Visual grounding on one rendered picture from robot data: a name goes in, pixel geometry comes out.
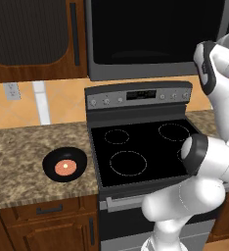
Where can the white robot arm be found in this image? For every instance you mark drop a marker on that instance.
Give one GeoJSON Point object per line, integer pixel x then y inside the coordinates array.
{"type": "Point", "coordinates": [204, 192]}

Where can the black bowl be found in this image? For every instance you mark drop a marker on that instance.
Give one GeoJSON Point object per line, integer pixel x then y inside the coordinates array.
{"type": "Point", "coordinates": [51, 163]}

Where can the grey oven door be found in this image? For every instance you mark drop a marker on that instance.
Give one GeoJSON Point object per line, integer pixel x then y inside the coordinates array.
{"type": "Point", "coordinates": [126, 225]}

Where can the black glass microwave door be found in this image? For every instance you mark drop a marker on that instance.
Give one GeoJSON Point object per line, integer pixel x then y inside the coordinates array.
{"type": "Point", "coordinates": [152, 29]}

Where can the dark wooden cupboard door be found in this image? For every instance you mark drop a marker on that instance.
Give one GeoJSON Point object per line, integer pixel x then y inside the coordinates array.
{"type": "Point", "coordinates": [28, 32]}

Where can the grey stove knob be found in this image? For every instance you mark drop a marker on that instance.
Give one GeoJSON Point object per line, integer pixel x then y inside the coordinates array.
{"type": "Point", "coordinates": [185, 95]}
{"type": "Point", "coordinates": [174, 96]}
{"type": "Point", "coordinates": [162, 97]}
{"type": "Point", "coordinates": [106, 101]}
{"type": "Point", "coordinates": [120, 100]}
{"type": "Point", "coordinates": [93, 103]}

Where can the grey stove with black hob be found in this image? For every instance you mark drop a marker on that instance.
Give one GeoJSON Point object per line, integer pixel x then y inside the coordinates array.
{"type": "Point", "coordinates": [142, 153]}

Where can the brown wooden drawer front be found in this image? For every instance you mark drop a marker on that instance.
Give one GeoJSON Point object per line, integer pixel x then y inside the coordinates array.
{"type": "Point", "coordinates": [22, 210]}

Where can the grey wall socket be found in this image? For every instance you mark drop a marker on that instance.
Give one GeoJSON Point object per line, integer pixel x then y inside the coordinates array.
{"type": "Point", "coordinates": [12, 91]}

